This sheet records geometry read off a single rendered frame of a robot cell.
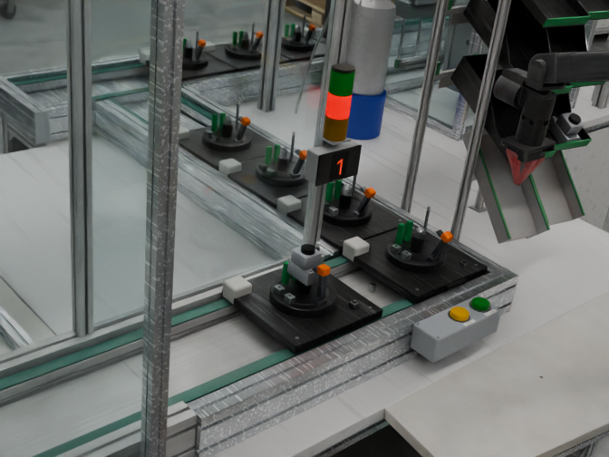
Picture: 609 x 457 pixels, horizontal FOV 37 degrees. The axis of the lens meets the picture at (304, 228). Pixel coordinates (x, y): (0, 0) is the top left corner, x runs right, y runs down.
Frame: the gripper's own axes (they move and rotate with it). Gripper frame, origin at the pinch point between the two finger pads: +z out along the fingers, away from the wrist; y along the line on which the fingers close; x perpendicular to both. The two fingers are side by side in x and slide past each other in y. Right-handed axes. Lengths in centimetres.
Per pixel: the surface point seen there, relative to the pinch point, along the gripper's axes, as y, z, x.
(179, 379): 71, 32, -15
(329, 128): 26.8, -4.1, -30.2
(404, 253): 11.0, 23.8, -16.3
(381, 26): -51, 3, -93
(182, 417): 80, 28, -1
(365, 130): -51, 37, -91
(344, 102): 25.0, -10.3, -28.7
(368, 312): 30.6, 26.9, -6.8
